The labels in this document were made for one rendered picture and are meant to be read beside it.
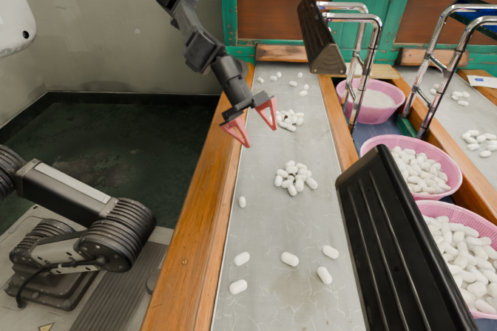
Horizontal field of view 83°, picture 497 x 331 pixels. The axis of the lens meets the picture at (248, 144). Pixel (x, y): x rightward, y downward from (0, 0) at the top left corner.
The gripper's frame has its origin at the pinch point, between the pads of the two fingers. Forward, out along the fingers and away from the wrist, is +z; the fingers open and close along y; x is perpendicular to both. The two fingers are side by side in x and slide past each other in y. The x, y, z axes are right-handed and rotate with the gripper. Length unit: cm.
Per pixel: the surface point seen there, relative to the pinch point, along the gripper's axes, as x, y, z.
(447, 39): 9, -118, 9
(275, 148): -16.4, -16.4, 8.6
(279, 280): 4.7, 17.1, 26.0
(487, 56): 18, -129, 25
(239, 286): 2.3, 24.1, 21.6
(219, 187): -13.9, 9.2, 7.5
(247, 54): -53, -61, -30
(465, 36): 29, -55, 4
